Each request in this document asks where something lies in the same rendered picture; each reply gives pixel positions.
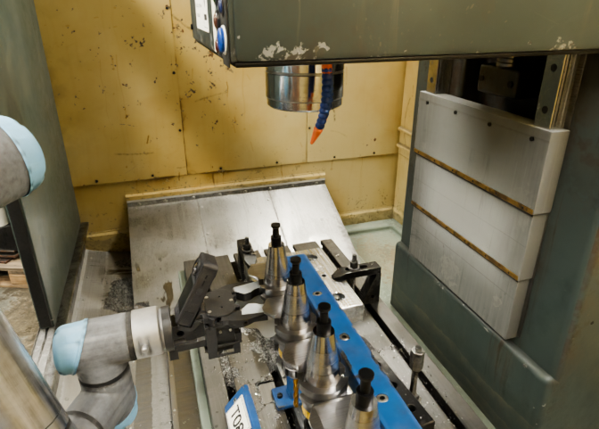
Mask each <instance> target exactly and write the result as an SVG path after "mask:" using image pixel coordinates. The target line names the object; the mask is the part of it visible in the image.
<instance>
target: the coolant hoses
mask: <svg viewBox="0 0 599 429"><path fill-rule="evenodd" d="M322 73H323V74H322V78H323V79H322V84H323V85H322V87H321V88H322V90H323V91H322V93H321V96H322V98H321V103H320V107H321V108H320V109H319V114H318V118H317V120H316V124H315V127H314V130H313V134H312V136H311V140H310V143H311V144H313V143H314V142H315V141H316V140H317V138H318V137H319V136H320V134H321V133H322V132H323V129H324V124H325V123H326V121H327V118H328V116H329V111H330V110H331V108H332V102H333V98H332V97H333V86H332V85H333V81H332V79H333V76H332V64H322Z"/></svg>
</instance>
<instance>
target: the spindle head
mask: <svg viewBox="0 0 599 429"><path fill-rule="evenodd" d="M207 4H208V16H209V32H207V31H204V30H202V29H198V28H197V18H196V7H195V0H190V6H191V16H192V24H191V29H192V30H193V38H194V39H195V40H196V42H198V43H199V44H201V45H203V46H204V47H206V48H207V49H209V50H210V51H211V52H212V53H214V54H216V55H217V52H215V46H214V33H213V20H212V8H211V0H207ZM226 4H227V19H228V35H229V51H230V64H231V65H233V66H234V67H235V68H257V67H278V66H300V65H322V64H343V63H366V62H409V61H430V60H452V59H474V58H496V57H518V56H539V55H562V54H599V0H226ZM217 56H218V55H217Z"/></svg>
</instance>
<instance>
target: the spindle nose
mask: <svg viewBox="0 0 599 429"><path fill-rule="evenodd" d="M344 67H345V63H343V64H333V65H332V76H333V79H332V81H333V85H332V86H333V97H332V98H333V102H332V108H331V110H334V109H337V108H339V107H340V106H341V105H342V97H343V90H344ZM265 69H266V97H267V104H268V105H269V106H270V107H271V108H273V109H276V110H279V111H292V112H319V109H320V108H321V107H320V103H321V98H322V96H321V93H322V91H323V90H322V88H321V87H322V85H323V84H322V79H323V78H322V74H323V73H322V65H300V66H278V67H265Z"/></svg>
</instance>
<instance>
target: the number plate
mask: <svg viewBox="0 0 599 429"><path fill-rule="evenodd" d="M226 419H227V423H228V427H229V429H251V424H250V419H249V415H248V412H247V409H246V405H245V402H244V398H243V395H241V396H240V398H239V399H238V400H237V401H236V402H235V404H234V405H233V406H232V407H231V408H230V409H229V410H228V412H227V413H226Z"/></svg>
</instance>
